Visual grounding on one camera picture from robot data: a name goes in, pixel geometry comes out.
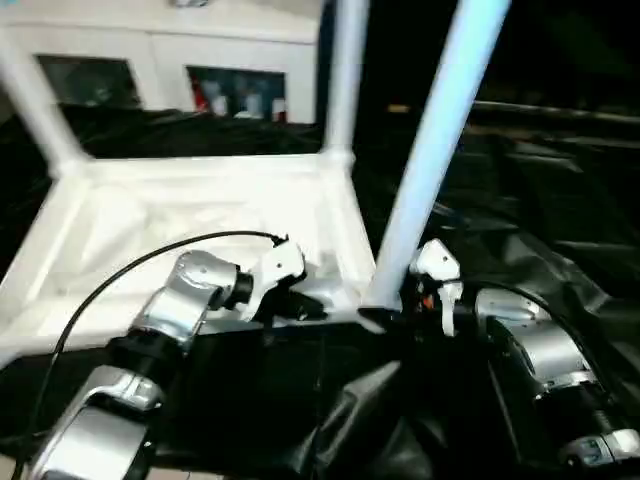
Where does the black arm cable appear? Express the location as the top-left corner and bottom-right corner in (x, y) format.
(440, 280), (571, 341)
(10, 231), (289, 461)

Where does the white plastic table leg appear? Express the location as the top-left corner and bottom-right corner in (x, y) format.
(0, 30), (89, 179)
(358, 0), (513, 327)
(320, 0), (371, 167)

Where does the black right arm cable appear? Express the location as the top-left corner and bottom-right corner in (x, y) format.
(440, 280), (571, 341)

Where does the white plastic table top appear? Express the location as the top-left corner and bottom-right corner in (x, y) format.
(0, 150), (387, 367)

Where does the black mat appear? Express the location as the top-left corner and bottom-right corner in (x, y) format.
(0, 100), (640, 480)

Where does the white cabinet with glass doors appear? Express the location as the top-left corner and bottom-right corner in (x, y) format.
(0, 0), (323, 126)

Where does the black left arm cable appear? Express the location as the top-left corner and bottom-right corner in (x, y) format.
(10, 231), (289, 461)

